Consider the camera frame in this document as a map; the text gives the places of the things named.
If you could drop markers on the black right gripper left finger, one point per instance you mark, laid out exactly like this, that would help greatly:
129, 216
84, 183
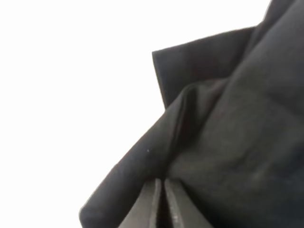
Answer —
144, 212

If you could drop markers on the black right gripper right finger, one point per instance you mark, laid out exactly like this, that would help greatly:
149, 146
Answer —
183, 212

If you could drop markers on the black printed t-shirt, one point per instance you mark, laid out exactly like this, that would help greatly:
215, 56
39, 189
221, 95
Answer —
232, 132

